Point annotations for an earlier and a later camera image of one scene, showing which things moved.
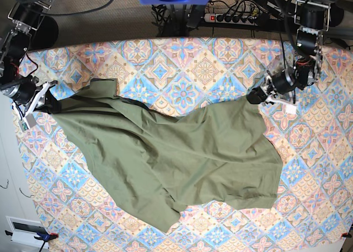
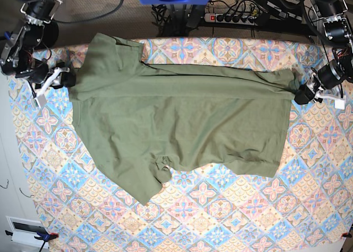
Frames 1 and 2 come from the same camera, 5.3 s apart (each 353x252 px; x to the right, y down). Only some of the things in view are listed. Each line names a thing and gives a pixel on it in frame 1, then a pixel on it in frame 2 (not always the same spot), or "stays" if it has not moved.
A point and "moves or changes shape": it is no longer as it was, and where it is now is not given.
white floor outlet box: (24, 230) stays
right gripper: (278, 89) -> (304, 95)
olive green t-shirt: (155, 166) moves or changes shape
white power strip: (225, 18) stays
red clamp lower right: (347, 235) stays
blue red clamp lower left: (41, 236) stays
